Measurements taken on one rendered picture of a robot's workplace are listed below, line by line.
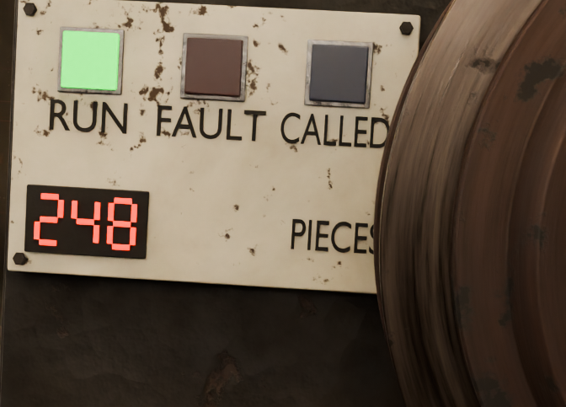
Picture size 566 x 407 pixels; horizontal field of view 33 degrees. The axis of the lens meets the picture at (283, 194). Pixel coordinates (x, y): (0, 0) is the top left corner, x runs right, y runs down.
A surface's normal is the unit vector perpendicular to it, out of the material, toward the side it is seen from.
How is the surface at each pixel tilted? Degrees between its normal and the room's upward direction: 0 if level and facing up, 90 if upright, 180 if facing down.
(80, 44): 90
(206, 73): 90
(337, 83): 90
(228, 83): 90
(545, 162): 80
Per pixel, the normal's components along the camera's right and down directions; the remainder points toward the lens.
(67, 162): -0.05, 0.05
